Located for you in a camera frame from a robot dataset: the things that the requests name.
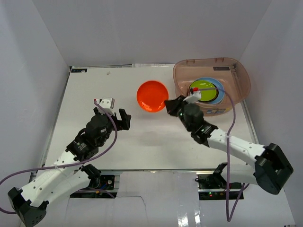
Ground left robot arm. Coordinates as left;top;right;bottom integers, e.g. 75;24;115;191
8;108;131;227

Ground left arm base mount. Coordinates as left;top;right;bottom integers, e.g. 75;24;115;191
70;175;117;199

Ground blue white porcelain plate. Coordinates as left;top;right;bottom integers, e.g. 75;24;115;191
199;86;219;103

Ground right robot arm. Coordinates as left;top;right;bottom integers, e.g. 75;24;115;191
164;96;294;195

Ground lime green plate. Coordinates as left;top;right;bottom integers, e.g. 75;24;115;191
190;80;217;102

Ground translucent pink plastic bin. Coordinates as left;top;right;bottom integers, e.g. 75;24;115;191
173;58;251;116

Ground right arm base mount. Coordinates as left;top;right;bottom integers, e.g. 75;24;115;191
195;163;227;201

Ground orange plate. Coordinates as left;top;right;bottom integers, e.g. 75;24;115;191
136;80;169;113

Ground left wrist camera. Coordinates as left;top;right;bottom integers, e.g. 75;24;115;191
94;97;115;115

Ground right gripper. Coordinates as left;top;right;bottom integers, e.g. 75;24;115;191
165;96;193;133

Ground small black label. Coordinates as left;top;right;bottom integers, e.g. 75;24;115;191
71;69;87;73

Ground light blue plate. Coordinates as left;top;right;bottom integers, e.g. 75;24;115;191
195;77;224;105

